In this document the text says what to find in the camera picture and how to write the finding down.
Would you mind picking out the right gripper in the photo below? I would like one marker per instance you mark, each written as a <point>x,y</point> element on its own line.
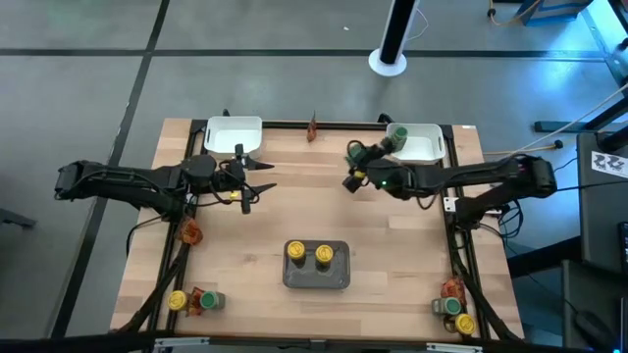
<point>373,169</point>

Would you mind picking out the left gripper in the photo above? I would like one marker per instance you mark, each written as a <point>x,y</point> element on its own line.
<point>230,176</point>

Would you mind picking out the green-lid spice jar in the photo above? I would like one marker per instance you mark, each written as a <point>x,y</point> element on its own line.
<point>354,149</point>
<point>449,306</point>
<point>400,135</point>
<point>210,300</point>

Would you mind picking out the yellow-lid spice jar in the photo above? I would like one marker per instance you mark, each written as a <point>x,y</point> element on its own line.
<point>465,324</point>
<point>296,250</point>
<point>324,254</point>
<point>177,300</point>

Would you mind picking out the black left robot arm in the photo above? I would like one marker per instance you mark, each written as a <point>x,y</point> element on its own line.
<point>122,176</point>

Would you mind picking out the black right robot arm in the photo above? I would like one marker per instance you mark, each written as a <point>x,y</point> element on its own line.
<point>466,174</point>

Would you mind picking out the white plastic bin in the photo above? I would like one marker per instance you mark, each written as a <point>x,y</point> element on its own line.
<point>424,147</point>
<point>230,137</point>

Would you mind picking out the grey translucent plastic bin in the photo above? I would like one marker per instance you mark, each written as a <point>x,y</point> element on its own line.
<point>314,279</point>

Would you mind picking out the black stand leg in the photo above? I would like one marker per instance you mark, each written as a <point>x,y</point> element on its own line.
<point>559,126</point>

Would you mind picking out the black rig crossbar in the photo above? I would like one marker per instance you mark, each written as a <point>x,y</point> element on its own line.
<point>98,341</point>

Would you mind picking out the grey floor object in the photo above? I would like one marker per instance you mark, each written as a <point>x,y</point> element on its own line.
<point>17,218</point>

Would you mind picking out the white printed paper sheet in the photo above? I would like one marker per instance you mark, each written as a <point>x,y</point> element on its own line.
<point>608,164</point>

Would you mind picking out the black side desk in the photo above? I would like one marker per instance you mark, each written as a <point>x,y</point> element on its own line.
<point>603,220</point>

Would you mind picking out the grey metal beam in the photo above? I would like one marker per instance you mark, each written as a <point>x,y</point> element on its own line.
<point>613,49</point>

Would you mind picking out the black phone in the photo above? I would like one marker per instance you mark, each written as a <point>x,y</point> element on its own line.
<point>624,245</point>

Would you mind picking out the black computer mouse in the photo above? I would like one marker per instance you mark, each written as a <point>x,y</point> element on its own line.
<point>591,326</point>

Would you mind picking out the black aluminium table frame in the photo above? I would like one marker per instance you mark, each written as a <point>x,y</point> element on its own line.
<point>343,125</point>

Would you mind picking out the black and white post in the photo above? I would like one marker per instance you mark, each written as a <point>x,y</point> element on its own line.
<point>387,64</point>

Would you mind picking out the silver crossbar bracket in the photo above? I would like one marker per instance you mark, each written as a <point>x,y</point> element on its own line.
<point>181,341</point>
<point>454,348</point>

